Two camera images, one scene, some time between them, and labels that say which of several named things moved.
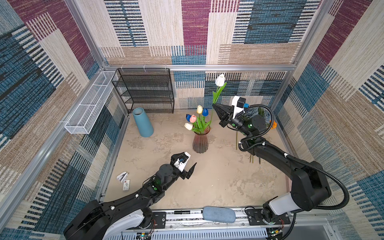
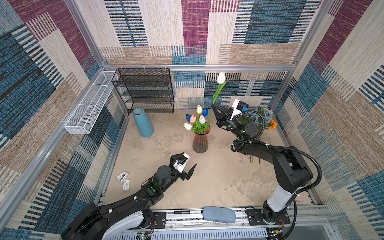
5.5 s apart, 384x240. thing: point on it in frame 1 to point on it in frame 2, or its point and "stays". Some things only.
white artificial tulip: x=220 y=82 to x=202 y=119
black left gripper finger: x=191 y=171 stays
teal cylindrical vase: x=144 y=126 stays
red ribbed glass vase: x=200 y=143 stays
